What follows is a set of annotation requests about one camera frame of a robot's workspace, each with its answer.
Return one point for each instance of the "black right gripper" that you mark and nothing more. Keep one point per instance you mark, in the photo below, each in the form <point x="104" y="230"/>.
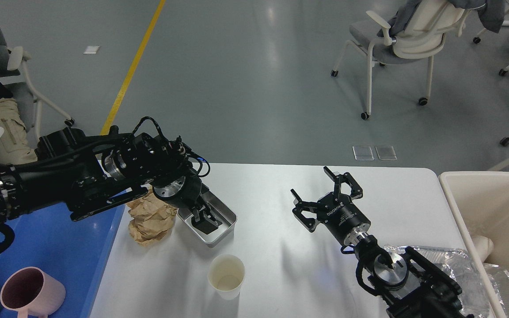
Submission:
<point x="340" y="218"/>

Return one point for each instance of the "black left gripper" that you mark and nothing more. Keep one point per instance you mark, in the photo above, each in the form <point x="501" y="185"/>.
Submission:
<point x="185" y="192"/>

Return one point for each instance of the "square stainless steel tray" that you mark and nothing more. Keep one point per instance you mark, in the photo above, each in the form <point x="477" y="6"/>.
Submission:
<point x="220" y="211"/>

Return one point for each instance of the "pink plastic mug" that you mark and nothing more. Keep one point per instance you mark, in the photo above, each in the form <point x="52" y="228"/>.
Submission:
<point x="32" y="292"/>

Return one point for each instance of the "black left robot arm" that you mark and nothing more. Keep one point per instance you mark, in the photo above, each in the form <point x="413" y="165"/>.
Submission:
<point x="92" y="174"/>

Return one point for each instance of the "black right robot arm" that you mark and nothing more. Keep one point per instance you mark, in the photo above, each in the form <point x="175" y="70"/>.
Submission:
<point x="362" y="212"/>

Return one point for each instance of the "crumpled brown paper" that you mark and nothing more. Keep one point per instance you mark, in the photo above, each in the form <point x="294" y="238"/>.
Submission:
<point x="152" y="219"/>

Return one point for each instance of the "white paper cup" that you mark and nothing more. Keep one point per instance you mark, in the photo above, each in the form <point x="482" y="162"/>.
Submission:
<point x="226" y="275"/>

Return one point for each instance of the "blue plastic tray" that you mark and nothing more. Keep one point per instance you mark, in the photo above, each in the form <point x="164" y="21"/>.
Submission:
<point x="74" y="253"/>

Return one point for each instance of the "aluminium foil tray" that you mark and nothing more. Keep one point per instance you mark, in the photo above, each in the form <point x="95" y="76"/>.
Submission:
<point x="457" y="264"/>

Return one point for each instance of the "beige roll in bin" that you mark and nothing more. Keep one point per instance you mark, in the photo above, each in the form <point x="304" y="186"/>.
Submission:
<point x="484" y="246"/>

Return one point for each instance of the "beige plastic bin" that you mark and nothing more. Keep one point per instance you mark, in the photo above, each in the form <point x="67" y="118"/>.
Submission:
<point x="479" y="201"/>

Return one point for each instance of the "white grey office chair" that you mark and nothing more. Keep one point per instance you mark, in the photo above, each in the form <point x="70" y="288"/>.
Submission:
<point x="423" y="37"/>

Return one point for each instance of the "grey jacket on chair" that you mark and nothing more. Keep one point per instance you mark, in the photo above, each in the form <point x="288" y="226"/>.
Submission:
<point x="490" y="12"/>

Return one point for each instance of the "left white grey chair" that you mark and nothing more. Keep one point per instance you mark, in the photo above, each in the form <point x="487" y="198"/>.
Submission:
<point x="13" y="62"/>

